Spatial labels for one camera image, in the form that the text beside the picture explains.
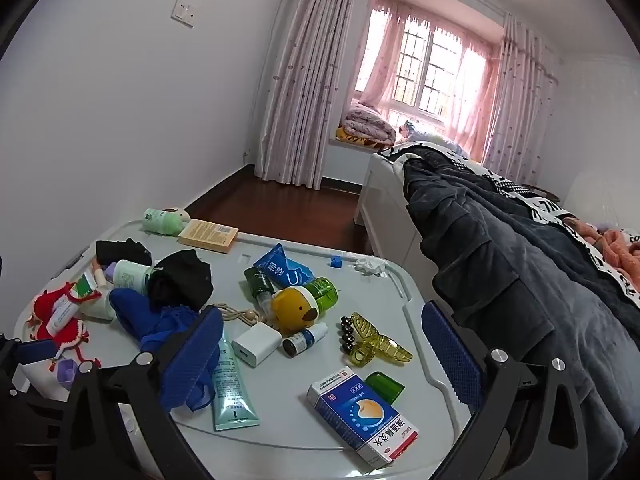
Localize white green ointment tube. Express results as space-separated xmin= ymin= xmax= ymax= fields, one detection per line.
xmin=47 ymin=278 xmax=101 ymax=336

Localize blue white medicine box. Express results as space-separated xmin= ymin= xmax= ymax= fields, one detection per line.
xmin=307 ymin=367 xmax=419 ymax=469

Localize beige hair tie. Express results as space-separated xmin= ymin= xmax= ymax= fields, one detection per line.
xmin=214 ymin=302 xmax=263 ymax=328

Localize peach lip balm stick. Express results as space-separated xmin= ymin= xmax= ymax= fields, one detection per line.
xmin=91 ymin=258 xmax=107 ymax=288

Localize yellow bear toy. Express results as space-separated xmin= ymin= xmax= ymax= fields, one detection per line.
xmin=271 ymin=286 xmax=320 ymax=336

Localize small purple case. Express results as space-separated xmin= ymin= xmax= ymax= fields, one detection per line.
xmin=56 ymin=359 xmax=78 ymax=391

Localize yellow-green hair claw clip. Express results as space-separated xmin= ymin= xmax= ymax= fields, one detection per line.
xmin=349 ymin=312 xmax=413 ymax=367

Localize dark green toner bottle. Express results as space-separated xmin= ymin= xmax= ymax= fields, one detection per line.
xmin=243 ymin=266 xmax=274 ymax=306

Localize green plush-cap bottle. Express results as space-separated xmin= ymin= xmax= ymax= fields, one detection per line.
xmin=142 ymin=208 xmax=191 ymax=236

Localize blue cotton swab packet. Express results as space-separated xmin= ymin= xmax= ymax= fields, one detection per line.
xmin=254 ymin=244 xmax=316 ymax=288

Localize right pink curtain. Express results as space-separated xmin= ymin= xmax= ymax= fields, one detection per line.
xmin=483 ymin=14 xmax=559 ymax=184

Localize light green lotion bottle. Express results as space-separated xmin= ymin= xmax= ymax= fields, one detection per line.
xmin=113 ymin=260 xmax=153 ymax=295

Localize red crochet bib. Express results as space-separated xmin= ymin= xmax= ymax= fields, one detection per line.
xmin=26 ymin=282 xmax=89 ymax=372

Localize white power adapter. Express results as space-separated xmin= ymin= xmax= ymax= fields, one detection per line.
xmin=231 ymin=322 xmax=282 ymax=367

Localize black sock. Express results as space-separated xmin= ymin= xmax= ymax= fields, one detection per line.
xmin=96 ymin=238 xmax=152 ymax=266
xmin=146 ymin=249 xmax=214 ymax=312

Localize small dark dropper bottle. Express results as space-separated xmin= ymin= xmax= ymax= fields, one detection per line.
xmin=282 ymin=322 xmax=329 ymax=358

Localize white bed frame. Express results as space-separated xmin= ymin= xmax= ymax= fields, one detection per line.
xmin=354 ymin=154 xmax=440 ymax=300

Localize left pink curtain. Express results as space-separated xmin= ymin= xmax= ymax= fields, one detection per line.
xmin=255 ymin=0 xmax=355 ymax=190

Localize pale green cream jar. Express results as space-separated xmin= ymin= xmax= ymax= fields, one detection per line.
xmin=79 ymin=288 xmax=116 ymax=322

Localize window with sheer curtain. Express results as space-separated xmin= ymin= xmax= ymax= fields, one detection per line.
xmin=352 ymin=0 xmax=504 ymax=159

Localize crumpled white tissue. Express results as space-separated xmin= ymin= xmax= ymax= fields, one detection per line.
xmin=354 ymin=257 xmax=386 ymax=276

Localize green round bottle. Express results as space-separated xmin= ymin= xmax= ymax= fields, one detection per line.
xmin=304 ymin=278 xmax=338 ymax=313

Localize green plastic cap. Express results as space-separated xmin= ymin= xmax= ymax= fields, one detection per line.
xmin=364 ymin=372 xmax=405 ymax=405

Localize pink curtain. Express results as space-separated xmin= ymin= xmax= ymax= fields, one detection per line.
xmin=483 ymin=14 xmax=559 ymax=184
xmin=255 ymin=0 xmax=355 ymax=190

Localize black bead hair clip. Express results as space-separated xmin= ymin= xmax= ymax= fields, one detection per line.
xmin=340 ymin=316 xmax=355 ymax=356

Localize blue sheer cloth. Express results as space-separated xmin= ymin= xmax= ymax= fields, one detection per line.
xmin=108 ymin=287 xmax=222 ymax=412

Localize black white patterned bedsheet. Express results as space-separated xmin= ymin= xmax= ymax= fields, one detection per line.
xmin=381 ymin=141 xmax=639 ymax=304

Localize beige book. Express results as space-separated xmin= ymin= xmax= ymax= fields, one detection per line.
xmin=178 ymin=219 xmax=239 ymax=254

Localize teal cream tube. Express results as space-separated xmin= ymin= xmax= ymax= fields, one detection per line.
xmin=213 ymin=334 xmax=260 ymax=431

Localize folded pink quilt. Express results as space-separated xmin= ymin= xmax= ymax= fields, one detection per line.
xmin=335 ymin=100 xmax=397 ymax=148

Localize coral pink blanket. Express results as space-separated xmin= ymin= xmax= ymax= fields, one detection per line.
xmin=565 ymin=218 xmax=639 ymax=289

